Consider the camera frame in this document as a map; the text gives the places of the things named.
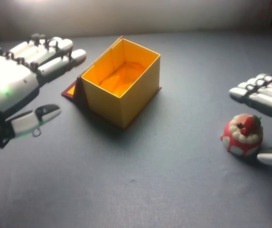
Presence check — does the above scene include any yellow box with red lid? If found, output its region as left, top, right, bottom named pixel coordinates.
left=61, top=35, right=162, bottom=130

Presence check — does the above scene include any red white strawberry toy cake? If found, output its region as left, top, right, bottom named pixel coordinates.
left=220, top=113, right=264, bottom=157

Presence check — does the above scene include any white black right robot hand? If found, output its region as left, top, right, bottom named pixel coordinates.
left=228, top=70, right=272, bottom=167

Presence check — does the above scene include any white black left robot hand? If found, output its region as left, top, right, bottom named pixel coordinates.
left=0, top=33, right=87, bottom=149

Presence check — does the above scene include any grey table cloth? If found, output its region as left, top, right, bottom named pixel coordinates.
left=0, top=30, right=272, bottom=228

